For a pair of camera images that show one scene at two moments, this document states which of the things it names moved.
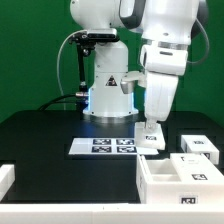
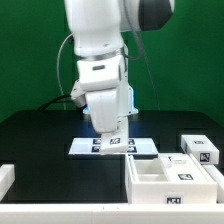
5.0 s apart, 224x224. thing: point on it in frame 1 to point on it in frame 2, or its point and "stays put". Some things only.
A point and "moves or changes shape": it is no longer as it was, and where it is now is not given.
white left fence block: (7, 178) stays put
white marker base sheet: (108, 146) stays put
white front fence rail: (112, 213) stays put
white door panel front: (146, 139) to (118, 140)
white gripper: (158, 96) to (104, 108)
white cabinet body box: (158, 183) moves or changes shape
